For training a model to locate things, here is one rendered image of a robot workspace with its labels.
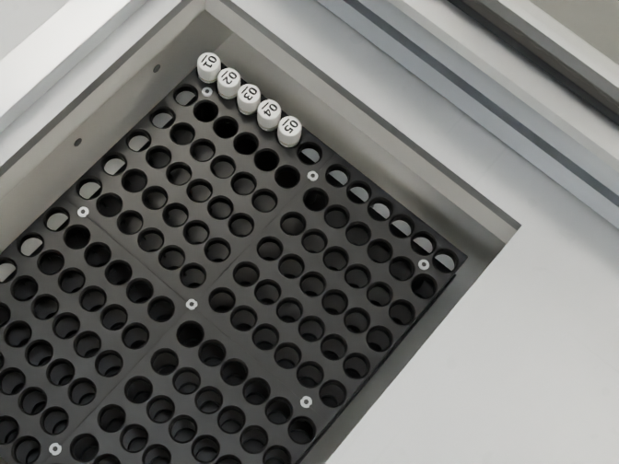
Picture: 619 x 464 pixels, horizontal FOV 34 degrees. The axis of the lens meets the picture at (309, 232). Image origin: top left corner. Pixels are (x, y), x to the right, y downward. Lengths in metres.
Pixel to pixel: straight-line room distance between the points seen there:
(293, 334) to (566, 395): 0.13
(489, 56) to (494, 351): 0.13
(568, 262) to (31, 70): 0.27
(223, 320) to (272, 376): 0.04
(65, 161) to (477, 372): 0.25
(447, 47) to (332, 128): 0.16
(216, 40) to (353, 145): 0.10
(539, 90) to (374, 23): 0.09
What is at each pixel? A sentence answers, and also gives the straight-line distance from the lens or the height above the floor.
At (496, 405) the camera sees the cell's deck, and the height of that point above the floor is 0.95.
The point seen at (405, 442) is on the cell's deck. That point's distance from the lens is 0.44.
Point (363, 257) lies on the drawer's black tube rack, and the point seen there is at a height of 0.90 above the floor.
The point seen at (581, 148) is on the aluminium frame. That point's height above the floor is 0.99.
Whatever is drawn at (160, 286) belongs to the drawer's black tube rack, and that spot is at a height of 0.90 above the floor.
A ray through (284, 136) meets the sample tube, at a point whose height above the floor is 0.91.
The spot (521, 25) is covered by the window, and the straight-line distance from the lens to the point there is 0.46.
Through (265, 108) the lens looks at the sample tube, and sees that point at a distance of 0.53.
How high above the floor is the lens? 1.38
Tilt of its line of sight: 69 degrees down
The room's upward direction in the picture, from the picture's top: 11 degrees clockwise
